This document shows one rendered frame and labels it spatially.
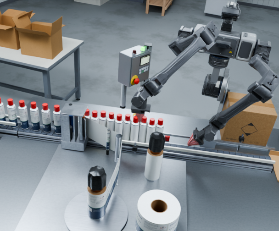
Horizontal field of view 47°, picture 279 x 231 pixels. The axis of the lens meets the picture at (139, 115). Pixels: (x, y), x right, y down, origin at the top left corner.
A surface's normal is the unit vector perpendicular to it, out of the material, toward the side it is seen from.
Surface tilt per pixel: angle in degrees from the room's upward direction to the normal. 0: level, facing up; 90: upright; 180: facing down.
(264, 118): 90
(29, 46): 90
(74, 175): 0
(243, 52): 90
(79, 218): 0
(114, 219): 0
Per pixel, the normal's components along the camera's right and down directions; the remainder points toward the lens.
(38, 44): -0.21, 0.53
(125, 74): -0.66, 0.37
